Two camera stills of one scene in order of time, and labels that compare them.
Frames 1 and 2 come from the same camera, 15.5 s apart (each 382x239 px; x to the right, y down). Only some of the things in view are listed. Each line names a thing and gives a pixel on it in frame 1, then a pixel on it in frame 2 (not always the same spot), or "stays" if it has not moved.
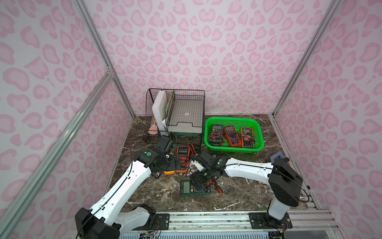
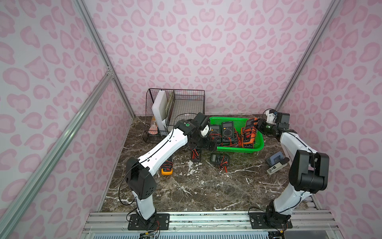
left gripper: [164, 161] → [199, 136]
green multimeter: [195, 187] → [228, 133]
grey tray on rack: [186, 116] stays
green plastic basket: [239, 122] stays
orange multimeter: [183, 152] → [248, 133]
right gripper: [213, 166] → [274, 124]
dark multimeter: [215, 138] stays
